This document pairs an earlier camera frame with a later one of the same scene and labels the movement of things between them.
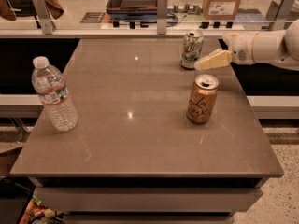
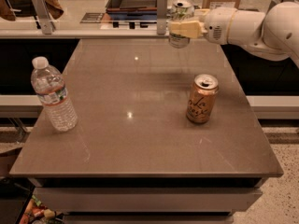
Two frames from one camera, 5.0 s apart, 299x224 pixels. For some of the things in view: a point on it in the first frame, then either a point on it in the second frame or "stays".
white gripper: x=241 y=49 to x=216 y=25
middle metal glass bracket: x=162 y=12 stays
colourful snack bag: x=37 y=213 stays
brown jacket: x=52 y=4 stays
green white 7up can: x=192 y=49 to x=181 y=9
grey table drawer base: x=148 y=200 stays
